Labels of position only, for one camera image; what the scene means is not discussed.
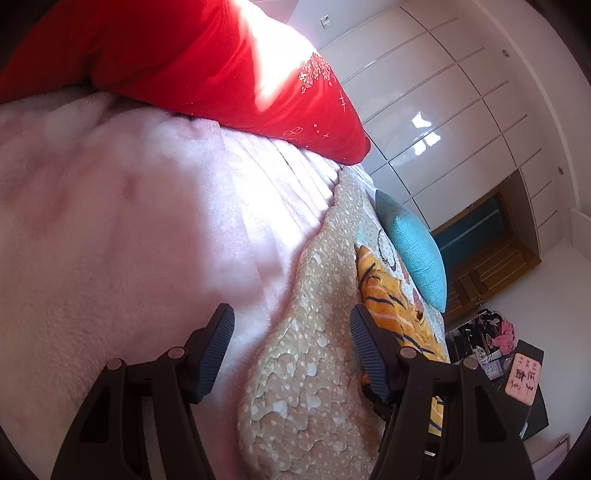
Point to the pink sign board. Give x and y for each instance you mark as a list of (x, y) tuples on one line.
[(524, 376)]

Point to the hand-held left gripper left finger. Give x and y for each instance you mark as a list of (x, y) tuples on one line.
[(214, 355)]

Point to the pale pink fleece blanket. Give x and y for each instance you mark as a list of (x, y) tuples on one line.
[(115, 230)]

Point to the wooden panel door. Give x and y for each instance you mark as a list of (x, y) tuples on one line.
[(489, 272)]

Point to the glossy white wardrobe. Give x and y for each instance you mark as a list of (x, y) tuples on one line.
[(461, 115)]

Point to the beige quilted bedspread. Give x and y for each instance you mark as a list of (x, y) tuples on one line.
[(304, 369)]

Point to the blue knit pillow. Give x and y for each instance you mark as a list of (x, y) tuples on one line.
[(415, 249)]

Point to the orange striped knit sweater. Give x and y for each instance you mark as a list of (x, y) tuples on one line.
[(392, 304)]

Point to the red embroidered duvet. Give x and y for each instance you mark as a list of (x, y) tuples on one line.
[(184, 60)]

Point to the pink clothes heap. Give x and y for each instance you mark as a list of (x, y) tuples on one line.
[(504, 336)]

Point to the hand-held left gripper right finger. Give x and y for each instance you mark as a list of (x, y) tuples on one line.
[(369, 355)]

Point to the small purple alarm clock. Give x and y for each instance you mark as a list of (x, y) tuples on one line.
[(490, 370)]

